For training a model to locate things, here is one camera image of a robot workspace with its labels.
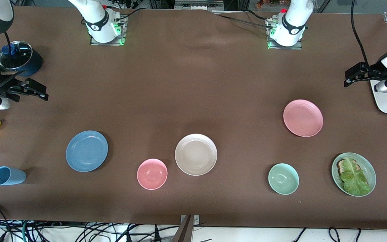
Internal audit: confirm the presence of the pink plate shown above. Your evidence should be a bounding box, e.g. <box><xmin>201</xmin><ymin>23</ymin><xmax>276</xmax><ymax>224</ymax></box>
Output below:
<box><xmin>283</xmin><ymin>99</ymin><xmax>324</xmax><ymax>137</ymax></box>

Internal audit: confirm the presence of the blue plate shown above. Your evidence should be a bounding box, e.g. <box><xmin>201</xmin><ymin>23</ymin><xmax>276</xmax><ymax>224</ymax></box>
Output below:
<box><xmin>66</xmin><ymin>130</ymin><xmax>109</xmax><ymax>172</ymax></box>

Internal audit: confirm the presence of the blue cup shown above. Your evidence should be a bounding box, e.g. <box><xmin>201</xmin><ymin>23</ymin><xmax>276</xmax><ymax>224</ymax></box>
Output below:
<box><xmin>0</xmin><ymin>166</ymin><xmax>27</xmax><ymax>186</ymax></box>

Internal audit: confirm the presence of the toasted bread slice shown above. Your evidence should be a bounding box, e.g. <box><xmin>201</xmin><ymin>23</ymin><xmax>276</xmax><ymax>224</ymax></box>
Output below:
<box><xmin>337</xmin><ymin>159</ymin><xmax>360</xmax><ymax>175</ymax></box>

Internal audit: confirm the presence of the green plate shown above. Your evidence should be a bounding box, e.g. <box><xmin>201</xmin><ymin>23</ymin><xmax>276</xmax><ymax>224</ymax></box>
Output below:
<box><xmin>331</xmin><ymin>152</ymin><xmax>377</xmax><ymax>197</ymax></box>

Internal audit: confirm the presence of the green lettuce leaf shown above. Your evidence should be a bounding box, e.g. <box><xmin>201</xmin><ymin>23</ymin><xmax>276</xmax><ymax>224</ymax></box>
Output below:
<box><xmin>340</xmin><ymin>158</ymin><xmax>371</xmax><ymax>196</ymax></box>

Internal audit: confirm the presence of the small green bowl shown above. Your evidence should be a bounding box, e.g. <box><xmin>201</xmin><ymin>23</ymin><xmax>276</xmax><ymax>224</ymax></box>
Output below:
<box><xmin>268</xmin><ymin>163</ymin><xmax>300</xmax><ymax>195</ymax></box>

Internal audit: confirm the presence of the small pink bowl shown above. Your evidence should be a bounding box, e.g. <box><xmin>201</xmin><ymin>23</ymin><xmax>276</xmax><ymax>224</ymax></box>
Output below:
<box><xmin>137</xmin><ymin>158</ymin><xmax>168</xmax><ymax>190</ymax></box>

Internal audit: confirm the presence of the brown table cover cloth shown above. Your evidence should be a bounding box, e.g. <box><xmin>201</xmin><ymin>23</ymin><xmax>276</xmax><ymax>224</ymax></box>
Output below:
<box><xmin>0</xmin><ymin>6</ymin><xmax>387</xmax><ymax>230</ymax></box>

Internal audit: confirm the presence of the beige plate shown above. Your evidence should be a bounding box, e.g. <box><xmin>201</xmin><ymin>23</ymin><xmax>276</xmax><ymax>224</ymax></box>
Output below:
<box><xmin>175</xmin><ymin>133</ymin><xmax>218</xmax><ymax>176</ymax></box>

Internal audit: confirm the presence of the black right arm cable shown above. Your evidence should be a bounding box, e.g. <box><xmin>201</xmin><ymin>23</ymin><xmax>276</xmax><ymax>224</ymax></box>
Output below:
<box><xmin>3</xmin><ymin>32</ymin><xmax>13</xmax><ymax>70</ymax></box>

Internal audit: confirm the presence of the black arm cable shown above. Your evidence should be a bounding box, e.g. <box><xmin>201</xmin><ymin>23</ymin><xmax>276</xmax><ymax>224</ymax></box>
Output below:
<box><xmin>350</xmin><ymin>0</ymin><xmax>371</xmax><ymax>68</ymax></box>
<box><xmin>3</xmin><ymin>32</ymin><xmax>13</xmax><ymax>70</ymax></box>

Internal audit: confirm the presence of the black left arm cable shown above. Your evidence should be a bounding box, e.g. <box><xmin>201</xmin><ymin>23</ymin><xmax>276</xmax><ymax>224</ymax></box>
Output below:
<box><xmin>350</xmin><ymin>0</ymin><xmax>371</xmax><ymax>68</ymax></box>

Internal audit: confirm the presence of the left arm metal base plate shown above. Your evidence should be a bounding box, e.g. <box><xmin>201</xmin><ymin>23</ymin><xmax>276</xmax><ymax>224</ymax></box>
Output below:
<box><xmin>267</xmin><ymin>18</ymin><xmax>303</xmax><ymax>50</ymax></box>

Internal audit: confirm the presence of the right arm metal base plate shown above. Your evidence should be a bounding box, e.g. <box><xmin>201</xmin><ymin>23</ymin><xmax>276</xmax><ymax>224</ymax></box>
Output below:
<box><xmin>90</xmin><ymin>15</ymin><xmax>127</xmax><ymax>46</ymax></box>

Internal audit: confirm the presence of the black table cable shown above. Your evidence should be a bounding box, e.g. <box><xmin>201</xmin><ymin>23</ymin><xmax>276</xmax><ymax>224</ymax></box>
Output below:
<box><xmin>213</xmin><ymin>13</ymin><xmax>272</xmax><ymax>29</ymax></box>

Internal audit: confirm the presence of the dark camera mount pole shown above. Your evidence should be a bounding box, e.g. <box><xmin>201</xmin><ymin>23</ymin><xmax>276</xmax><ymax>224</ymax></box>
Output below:
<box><xmin>171</xmin><ymin>215</ymin><xmax>194</xmax><ymax>242</ymax></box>

